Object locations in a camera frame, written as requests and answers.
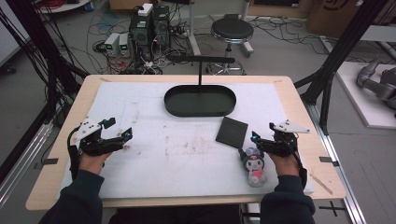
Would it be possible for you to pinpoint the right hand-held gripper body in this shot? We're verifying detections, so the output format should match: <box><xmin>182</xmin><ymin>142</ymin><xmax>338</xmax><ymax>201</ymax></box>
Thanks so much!
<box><xmin>259</xmin><ymin>119</ymin><xmax>312</xmax><ymax>159</ymax></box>

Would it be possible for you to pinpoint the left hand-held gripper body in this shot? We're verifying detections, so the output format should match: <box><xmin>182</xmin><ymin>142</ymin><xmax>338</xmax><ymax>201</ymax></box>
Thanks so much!
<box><xmin>73</xmin><ymin>117</ymin><xmax>126</xmax><ymax>158</ymax></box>

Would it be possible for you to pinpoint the dark square card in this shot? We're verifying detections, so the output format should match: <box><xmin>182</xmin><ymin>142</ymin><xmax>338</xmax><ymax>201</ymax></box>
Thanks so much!
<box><xmin>215</xmin><ymin>116</ymin><xmax>249</xmax><ymax>149</ymax></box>

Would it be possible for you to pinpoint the grey and pink plush toy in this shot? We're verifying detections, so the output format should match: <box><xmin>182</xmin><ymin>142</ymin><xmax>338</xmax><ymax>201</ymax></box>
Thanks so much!
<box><xmin>237</xmin><ymin>146</ymin><xmax>268</xmax><ymax>189</ymax></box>

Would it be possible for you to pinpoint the black oval tray with stand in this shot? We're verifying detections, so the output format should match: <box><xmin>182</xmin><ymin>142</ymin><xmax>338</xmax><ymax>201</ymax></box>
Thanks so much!
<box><xmin>163</xmin><ymin>55</ymin><xmax>238</xmax><ymax>119</ymax></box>

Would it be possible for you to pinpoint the person's left hand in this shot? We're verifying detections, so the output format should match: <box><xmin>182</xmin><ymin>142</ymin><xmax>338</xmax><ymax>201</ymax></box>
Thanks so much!
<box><xmin>78</xmin><ymin>150</ymin><xmax>114</xmax><ymax>175</ymax></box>

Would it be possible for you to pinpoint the person's right hand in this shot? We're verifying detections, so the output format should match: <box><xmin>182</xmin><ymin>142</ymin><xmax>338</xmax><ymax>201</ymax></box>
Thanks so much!
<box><xmin>268</xmin><ymin>151</ymin><xmax>302</xmax><ymax>178</ymax></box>

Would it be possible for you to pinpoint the light wooden table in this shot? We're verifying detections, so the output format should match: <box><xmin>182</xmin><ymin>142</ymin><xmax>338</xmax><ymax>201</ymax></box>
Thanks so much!
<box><xmin>25</xmin><ymin>74</ymin><xmax>347</xmax><ymax>212</ymax></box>

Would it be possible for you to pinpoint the black tape strip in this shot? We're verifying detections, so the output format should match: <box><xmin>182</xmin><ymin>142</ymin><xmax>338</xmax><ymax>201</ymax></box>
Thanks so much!
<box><xmin>318</xmin><ymin>156</ymin><xmax>341</xmax><ymax>168</ymax></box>
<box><xmin>33</xmin><ymin>157</ymin><xmax>60</xmax><ymax>171</ymax></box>

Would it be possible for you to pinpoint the white table mat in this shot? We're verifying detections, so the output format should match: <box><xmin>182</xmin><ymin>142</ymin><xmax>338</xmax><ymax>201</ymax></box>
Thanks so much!
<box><xmin>60</xmin><ymin>80</ymin><xmax>315</xmax><ymax>201</ymax></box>

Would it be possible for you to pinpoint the thin wooden stick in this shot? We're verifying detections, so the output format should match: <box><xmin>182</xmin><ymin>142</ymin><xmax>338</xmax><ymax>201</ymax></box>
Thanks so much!
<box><xmin>309</xmin><ymin>173</ymin><xmax>334</xmax><ymax>196</ymax></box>

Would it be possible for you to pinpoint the grey power supply unit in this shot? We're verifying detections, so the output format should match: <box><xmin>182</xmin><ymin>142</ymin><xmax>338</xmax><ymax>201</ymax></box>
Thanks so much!
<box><xmin>119</xmin><ymin>33</ymin><xmax>132</xmax><ymax>58</ymax></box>
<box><xmin>104</xmin><ymin>32</ymin><xmax>121</xmax><ymax>58</ymax></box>

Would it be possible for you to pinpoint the black tape cross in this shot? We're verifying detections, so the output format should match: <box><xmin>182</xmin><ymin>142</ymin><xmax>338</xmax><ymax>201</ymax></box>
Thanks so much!
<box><xmin>318</xmin><ymin>200</ymin><xmax>347</xmax><ymax>218</ymax></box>

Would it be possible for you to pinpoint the white floor platform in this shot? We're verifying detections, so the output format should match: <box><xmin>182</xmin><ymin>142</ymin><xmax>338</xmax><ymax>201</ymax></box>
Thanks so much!
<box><xmin>335</xmin><ymin>61</ymin><xmax>396</xmax><ymax>131</ymax></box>

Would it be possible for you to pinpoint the black computer tower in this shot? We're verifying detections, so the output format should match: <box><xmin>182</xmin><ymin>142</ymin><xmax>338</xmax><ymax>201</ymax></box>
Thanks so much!
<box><xmin>128</xmin><ymin>13</ymin><xmax>154</xmax><ymax>63</ymax></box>
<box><xmin>151</xmin><ymin>5</ymin><xmax>172</xmax><ymax>51</ymax></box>

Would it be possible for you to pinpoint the black round stool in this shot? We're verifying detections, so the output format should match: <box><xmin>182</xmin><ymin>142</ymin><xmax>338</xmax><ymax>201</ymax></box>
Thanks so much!
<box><xmin>205</xmin><ymin>17</ymin><xmax>255</xmax><ymax>77</ymax></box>

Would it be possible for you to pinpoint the white power strip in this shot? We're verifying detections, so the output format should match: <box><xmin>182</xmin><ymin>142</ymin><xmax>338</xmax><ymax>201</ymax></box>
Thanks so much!
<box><xmin>136</xmin><ymin>2</ymin><xmax>154</xmax><ymax>18</ymax></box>

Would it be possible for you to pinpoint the white round table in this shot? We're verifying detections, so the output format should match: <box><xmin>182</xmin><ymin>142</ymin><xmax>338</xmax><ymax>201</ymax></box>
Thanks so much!
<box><xmin>36</xmin><ymin>0</ymin><xmax>92</xmax><ymax>15</ymax></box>

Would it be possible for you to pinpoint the white table leg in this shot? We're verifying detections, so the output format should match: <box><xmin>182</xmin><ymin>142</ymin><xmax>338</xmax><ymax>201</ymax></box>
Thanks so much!
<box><xmin>186</xmin><ymin>0</ymin><xmax>203</xmax><ymax>57</ymax></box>

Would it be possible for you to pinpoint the brown cardboard box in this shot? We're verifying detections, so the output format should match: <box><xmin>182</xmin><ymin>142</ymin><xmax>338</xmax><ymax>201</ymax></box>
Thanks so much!
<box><xmin>305</xmin><ymin>0</ymin><xmax>396</xmax><ymax>39</ymax></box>

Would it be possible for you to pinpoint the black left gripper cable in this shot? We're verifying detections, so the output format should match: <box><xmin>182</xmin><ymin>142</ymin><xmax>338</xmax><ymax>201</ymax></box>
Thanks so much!
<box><xmin>66</xmin><ymin>125</ymin><xmax>82</xmax><ymax>182</ymax></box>

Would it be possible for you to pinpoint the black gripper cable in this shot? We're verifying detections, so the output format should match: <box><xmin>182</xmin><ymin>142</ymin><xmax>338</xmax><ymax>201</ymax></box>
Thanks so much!
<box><xmin>288</xmin><ymin>139</ymin><xmax>309</xmax><ymax>189</ymax></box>
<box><xmin>66</xmin><ymin>125</ymin><xmax>82</xmax><ymax>182</ymax></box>

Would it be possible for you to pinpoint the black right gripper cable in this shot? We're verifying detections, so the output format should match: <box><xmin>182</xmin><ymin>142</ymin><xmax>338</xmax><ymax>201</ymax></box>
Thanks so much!
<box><xmin>288</xmin><ymin>139</ymin><xmax>309</xmax><ymax>189</ymax></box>

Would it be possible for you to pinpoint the aluminium rail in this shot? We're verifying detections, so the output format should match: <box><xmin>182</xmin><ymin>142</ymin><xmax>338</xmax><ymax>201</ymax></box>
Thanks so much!
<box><xmin>0</xmin><ymin>120</ymin><xmax>54</xmax><ymax>206</ymax></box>
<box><xmin>304</xmin><ymin>102</ymin><xmax>369</xmax><ymax>224</ymax></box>

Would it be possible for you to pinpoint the tangle of floor cables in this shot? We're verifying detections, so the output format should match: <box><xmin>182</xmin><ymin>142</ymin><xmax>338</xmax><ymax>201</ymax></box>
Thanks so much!
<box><xmin>60</xmin><ymin>3</ymin><xmax>194</xmax><ymax>76</ymax></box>

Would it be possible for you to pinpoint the black metal frame post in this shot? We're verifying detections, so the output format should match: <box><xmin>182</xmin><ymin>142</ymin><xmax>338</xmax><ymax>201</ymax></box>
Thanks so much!
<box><xmin>293</xmin><ymin>0</ymin><xmax>381</xmax><ymax>135</ymax></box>
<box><xmin>5</xmin><ymin>0</ymin><xmax>90</xmax><ymax>125</ymax></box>

